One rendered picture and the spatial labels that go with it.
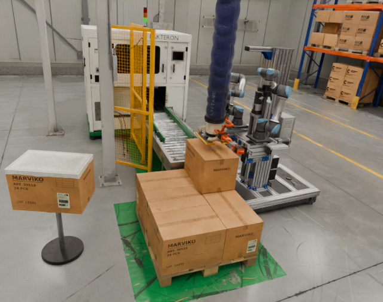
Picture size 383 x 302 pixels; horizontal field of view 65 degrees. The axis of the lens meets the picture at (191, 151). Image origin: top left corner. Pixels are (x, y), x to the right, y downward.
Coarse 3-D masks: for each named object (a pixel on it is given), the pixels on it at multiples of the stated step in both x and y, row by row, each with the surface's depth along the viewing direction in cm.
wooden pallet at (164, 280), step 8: (136, 208) 369; (144, 232) 337; (152, 256) 305; (248, 256) 299; (256, 256) 304; (216, 264) 288; (224, 264) 292; (248, 264) 305; (160, 272) 272; (176, 272) 273; (184, 272) 276; (208, 272) 288; (216, 272) 292; (160, 280) 273; (168, 280) 274
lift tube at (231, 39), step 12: (228, 0) 268; (240, 0) 275; (216, 12) 278; (228, 12) 272; (216, 24) 281; (228, 24) 276; (216, 36) 284; (228, 36) 281; (216, 48) 288; (228, 48) 286; (216, 60) 291; (228, 60) 290; (216, 72) 294; (228, 72) 296; (216, 84) 299; (228, 84) 304
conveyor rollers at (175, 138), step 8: (160, 120) 534; (168, 120) 539; (160, 128) 500; (168, 128) 505; (176, 128) 502; (168, 136) 471; (176, 136) 475; (184, 136) 473; (168, 144) 438; (176, 144) 441; (184, 144) 445; (168, 152) 413; (176, 152) 416; (184, 152) 419; (176, 160) 398; (184, 160) 394
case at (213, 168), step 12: (192, 144) 343; (204, 144) 346; (216, 144) 348; (192, 156) 341; (204, 156) 316; (216, 156) 318; (228, 156) 320; (192, 168) 344; (204, 168) 311; (216, 168) 316; (228, 168) 321; (192, 180) 347; (204, 180) 317; (216, 180) 322; (228, 180) 328; (204, 192) 324
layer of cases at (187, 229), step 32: (160, 192) 319; (192, 192) 324; (224, 192) 329; (160, 224) 271; (192, 224) 275; (224, 224) 278; (256, 224) 284; (160, 256) 267; (192, 256) 272; (224, 256) 287
